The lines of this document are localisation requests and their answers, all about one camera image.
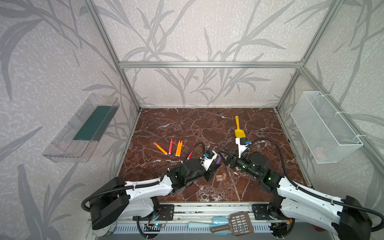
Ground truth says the purple highlighter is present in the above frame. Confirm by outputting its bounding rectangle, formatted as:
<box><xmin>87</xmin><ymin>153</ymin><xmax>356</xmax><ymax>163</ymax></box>
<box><xmin>216</xmin><ymin>157</ymin><xmax>222</xmax><ymax>165</ymax></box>

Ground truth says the orange highlighter lone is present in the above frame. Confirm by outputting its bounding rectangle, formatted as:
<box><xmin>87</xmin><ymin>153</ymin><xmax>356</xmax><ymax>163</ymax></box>
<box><xmin>153</xmin><ymin>142</ymin><xmax>168</xmax><ymax>155</ymax></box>

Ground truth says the pink highlighter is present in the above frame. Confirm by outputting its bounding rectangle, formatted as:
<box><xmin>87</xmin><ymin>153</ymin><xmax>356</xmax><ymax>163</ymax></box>
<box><xmin>187</xmin><ymin>144</ymin><xmax>196</xmax><ymax>160</ymax></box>
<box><xmin>168</xmin><ymin>138</ymin><xmax>174</xmax><ymax>155</ymax></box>

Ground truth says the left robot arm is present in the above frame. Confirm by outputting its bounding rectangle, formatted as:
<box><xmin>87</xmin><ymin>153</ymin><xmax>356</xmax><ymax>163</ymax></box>
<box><xmin>81</xmin><ymin>153</ymin><xmax>222</xmax><ymax>230</ymax></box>

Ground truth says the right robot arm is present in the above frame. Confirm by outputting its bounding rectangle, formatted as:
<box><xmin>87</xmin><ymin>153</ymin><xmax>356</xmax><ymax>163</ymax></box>
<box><xmin>219</xmin><ymin>138</ymin><xmax>384</xmax><ymax>240</ymax></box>

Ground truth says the yellow plastic scoop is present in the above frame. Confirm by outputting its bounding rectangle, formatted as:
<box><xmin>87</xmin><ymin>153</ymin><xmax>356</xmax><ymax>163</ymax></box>
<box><xmin>235</xmin><ymin>116</ymin><xmax>246</xmax><ymax>138</ymax></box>

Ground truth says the orange highlighter right of pair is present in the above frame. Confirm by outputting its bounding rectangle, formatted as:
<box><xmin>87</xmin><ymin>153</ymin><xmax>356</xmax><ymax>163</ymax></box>
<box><xmin>179</xmin><ymin>141</ymin><xmax>183</xmax><ymax>157</ymax></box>

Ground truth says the orange highlighter of pair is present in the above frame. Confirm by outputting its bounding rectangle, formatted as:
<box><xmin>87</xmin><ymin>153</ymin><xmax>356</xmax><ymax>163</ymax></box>
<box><xmin>179</xmin><ymin>141</ymin><xmax>183</xmax><ymax>157</ymax></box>
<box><xmin>175</xmin><ymin>141</ymin><xmax>181</xmax><ymax>157</ymax></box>

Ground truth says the orange highlighter left of pair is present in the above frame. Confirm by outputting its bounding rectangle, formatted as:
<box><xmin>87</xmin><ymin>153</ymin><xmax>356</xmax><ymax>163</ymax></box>
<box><xmin>175</xmin><ymin>141</ymin><xmax>181</xmax><ymax>157</ymax></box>

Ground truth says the light blue brush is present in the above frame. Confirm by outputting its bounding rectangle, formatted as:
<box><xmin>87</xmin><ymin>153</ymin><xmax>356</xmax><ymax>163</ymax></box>
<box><xmin>187</xmin><ymin>217</ymin><xmax>229</xmax><ymax>229</ymax></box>

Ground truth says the brown slotted litter scoop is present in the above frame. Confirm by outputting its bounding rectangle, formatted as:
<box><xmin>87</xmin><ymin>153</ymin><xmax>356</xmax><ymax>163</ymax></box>
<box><xmin>210</xmin><ymin>212</ymin><xmax>254</xmax><ymax>237</ymax></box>

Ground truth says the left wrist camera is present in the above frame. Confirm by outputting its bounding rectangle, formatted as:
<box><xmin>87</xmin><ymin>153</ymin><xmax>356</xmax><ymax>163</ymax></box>
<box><xmin>201</xmin><ymin>151</ymin><xmax>218</xmax><ymax>172</ymax></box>

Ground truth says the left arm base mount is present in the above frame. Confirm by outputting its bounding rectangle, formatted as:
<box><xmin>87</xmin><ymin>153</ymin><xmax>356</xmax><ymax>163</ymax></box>
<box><xmin>138</xmin><ymin>204</ymin><xmax>175</xmax><ymax>221</ymax></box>

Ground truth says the aluminium front rail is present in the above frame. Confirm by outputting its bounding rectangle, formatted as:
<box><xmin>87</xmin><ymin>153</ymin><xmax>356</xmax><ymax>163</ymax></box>
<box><xmin>86</xmin><ymin>201</ymin><xmax>340</xmax><ymax>224</ymax></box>

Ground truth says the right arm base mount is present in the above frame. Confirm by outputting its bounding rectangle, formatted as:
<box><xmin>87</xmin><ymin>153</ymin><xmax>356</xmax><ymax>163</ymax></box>
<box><xmin>252</xmin><ymin>203</ymin><xmax>283</xmax><ymax>221</ymax></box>

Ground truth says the white wire basket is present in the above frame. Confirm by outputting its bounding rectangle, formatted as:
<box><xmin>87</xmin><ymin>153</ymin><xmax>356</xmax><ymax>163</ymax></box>
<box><xmin>291</xmin><ymin>91</ymin><xmax>364</xmax><ymax>164</ymax></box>

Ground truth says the clear plastic wall tray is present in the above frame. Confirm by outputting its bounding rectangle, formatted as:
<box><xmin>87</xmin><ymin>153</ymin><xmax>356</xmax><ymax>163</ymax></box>
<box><xmin>43</xmin><ymin>94</ymin><xmax>120</xmax><ymax>163</ymax></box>

